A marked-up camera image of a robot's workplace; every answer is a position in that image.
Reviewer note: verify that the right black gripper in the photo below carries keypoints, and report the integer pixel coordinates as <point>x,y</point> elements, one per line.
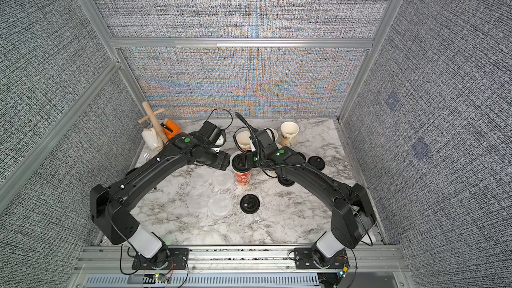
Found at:
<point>243,160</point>

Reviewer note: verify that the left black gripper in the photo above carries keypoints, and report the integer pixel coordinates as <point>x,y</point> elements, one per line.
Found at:
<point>221,160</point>

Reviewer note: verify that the red paper milk tea cup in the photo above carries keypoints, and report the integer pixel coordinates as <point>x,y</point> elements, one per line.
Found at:
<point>243,178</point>

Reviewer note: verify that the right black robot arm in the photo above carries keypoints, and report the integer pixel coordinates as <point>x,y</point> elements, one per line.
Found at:
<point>352,214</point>

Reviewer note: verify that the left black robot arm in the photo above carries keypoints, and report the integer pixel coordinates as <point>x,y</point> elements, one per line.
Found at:
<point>111,206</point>

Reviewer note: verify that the white leak-proof paper disc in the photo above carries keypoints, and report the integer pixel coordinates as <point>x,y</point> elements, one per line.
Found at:
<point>198,198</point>
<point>201,176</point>
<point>223,179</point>
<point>220,205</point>

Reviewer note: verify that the cream paper cup front right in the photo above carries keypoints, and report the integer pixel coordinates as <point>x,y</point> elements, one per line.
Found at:
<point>271,171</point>

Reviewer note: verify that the cream paper cup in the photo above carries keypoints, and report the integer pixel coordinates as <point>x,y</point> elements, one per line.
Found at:
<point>271,171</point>
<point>289,131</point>
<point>272,134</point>

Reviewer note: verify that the cream paper cup back middle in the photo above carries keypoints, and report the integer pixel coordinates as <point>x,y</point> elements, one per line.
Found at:
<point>272,134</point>

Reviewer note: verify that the black cup lid back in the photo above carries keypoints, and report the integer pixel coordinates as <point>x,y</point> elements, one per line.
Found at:
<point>302,156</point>

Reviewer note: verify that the black cup lid middle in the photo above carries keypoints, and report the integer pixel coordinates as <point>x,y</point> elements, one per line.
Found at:
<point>285,181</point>

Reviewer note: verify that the red white paper cup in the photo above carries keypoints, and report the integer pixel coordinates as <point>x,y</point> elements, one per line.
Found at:
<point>243,140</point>

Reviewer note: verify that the cream paper cup back right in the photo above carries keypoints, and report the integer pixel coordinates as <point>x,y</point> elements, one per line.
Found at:
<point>289,131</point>

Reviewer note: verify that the black cup lid front left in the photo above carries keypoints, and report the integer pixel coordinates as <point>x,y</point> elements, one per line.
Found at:
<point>249,204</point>

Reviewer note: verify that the black cup lid far right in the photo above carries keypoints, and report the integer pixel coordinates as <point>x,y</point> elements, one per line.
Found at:
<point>317,162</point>

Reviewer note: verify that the orange mug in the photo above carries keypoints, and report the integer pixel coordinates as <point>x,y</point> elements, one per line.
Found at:
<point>170,128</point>

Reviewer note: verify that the white mug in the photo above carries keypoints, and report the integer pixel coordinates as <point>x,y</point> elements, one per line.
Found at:
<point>152,139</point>

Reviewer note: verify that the wooden mug tree stand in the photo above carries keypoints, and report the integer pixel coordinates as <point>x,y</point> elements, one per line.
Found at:
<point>151,115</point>

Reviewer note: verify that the black mug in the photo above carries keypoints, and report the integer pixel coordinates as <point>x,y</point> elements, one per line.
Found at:
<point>131,171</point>

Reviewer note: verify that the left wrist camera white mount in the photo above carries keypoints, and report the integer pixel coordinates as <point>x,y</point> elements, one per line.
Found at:
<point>212,136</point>

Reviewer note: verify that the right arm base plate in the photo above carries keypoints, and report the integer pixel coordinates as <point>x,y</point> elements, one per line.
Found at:
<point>309,258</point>

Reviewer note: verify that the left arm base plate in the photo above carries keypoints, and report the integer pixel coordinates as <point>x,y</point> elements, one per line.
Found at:
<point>164,259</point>

